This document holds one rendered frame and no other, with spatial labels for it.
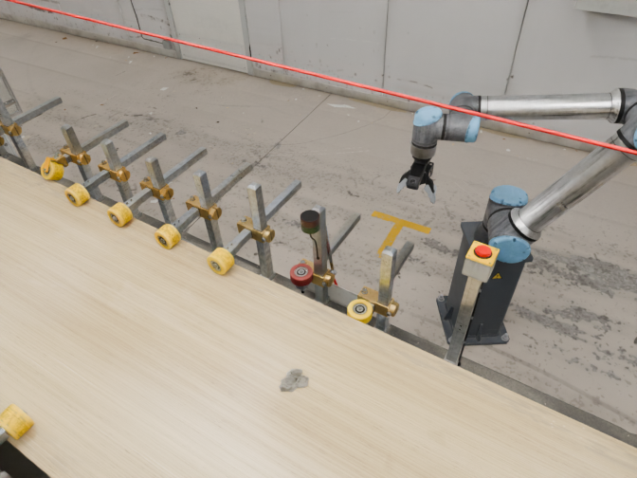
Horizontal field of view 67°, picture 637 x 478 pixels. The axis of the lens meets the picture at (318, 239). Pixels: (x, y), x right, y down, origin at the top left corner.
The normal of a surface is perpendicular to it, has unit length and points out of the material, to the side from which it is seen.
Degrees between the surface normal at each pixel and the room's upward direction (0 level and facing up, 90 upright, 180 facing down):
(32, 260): 0
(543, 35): 90
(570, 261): 0
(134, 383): 0
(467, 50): 90
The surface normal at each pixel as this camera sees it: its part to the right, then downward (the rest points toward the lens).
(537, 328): -0.03, -0.72
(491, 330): 0.03, 0.69
